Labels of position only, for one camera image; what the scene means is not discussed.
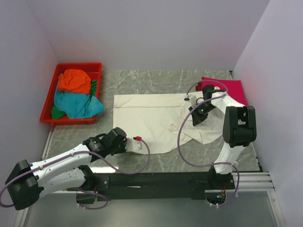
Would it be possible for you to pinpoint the green t shirt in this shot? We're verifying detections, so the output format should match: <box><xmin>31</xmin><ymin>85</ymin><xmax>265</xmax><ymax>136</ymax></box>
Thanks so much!
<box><xmin>51</xmin><ymin>79</ymin><xmax>98</xmax><ymax>120</ymax></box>

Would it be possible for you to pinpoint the orange t shirt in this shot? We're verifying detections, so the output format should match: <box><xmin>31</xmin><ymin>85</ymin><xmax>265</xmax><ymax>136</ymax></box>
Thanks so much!
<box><xmin>57</xmin><ymin>69</ymin><xmax>91</xmax><ymax>95</ymax></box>

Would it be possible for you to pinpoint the dark red folded t shirt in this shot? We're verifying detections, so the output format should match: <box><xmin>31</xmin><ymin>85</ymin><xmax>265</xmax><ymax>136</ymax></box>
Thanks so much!
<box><xmin>195</xmin><ymin>82</ymin><xmax>202</xmax><ymax>92</ymax></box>

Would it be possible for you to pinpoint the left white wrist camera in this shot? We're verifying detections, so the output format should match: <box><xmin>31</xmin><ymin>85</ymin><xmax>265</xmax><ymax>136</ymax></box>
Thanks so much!
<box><xmin>125</xmin><ymin>137</ymin><xmax>143</xmax><ymax>153</ymax></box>

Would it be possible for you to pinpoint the light blue t shirt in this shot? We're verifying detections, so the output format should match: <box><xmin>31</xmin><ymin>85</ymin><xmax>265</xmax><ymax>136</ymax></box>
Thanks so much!
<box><xmin>53</xmin><ymin>90</ymin><xmax>105</xmax><ymax>119</ymax></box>

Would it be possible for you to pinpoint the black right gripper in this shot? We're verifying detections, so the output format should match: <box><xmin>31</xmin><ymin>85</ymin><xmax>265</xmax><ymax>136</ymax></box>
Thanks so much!
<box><xmin>189</xmin><ymin>102</ymin><xmax>216</xmax><ymax>126</ymax></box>

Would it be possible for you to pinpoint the pink folded t shirt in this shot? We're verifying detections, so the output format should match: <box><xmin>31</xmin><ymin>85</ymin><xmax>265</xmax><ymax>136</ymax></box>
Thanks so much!
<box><xmin>200</xmin><ymin>77</ymin><xmax>248</xmax><ymax>105</ymax></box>

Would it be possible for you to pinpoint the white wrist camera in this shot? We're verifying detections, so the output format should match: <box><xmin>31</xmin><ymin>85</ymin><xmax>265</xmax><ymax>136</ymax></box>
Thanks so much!
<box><xmin>184</xmin><ymin>94</ymin><xmax>197</xmax><ymax>106</ymax></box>
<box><xmin>125</xmin><ymin>137</ymin><xmax>143</xmax><ymax>153</ymax></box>

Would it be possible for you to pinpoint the aluminium rail frame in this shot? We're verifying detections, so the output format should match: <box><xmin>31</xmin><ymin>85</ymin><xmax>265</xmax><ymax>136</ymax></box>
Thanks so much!
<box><xmin>14</xmin><ymin>172</ymin><xmax>286</xmax><ymax>227</ymax></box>

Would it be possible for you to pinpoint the white t shirt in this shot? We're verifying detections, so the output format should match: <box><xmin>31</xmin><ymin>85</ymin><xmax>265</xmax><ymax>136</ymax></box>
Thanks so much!
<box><xmin>113</xmin><ymin>94</ymin><xmax>224</xmax><ymax>154</ymax></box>

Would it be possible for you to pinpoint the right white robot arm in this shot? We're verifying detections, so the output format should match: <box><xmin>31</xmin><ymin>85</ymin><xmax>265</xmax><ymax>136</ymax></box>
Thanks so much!
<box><xmin>184</xmin><ymin>85</ymin><xmax>257</xmax><ymax>189</ymax></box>

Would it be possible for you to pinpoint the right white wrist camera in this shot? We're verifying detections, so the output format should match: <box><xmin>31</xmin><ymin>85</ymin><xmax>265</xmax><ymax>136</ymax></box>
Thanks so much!
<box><xmin>184</xmin><ymin>94</ymin><xmax>197</xmax><ymax>106</ymax></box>

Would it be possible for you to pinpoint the red plastic bin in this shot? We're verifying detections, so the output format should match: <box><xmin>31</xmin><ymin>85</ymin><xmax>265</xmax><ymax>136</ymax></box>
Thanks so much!
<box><xmin>40</xmin><ymin>62</ymin><xmax>102</xmax><ymax>126</ymax></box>

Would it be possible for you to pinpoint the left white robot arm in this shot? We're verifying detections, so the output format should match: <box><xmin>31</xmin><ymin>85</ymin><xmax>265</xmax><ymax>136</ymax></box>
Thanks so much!
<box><xmin>5</xmin><ymin>127</ymin><xmax>127</xmax><ymax>210</ymax></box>

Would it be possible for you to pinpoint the black base bar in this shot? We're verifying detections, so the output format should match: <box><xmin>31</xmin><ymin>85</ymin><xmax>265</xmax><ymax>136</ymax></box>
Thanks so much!
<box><xmin>66</xmin><ymin>172</ymin><xmax>235</xmax><ymax>204</ymax></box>

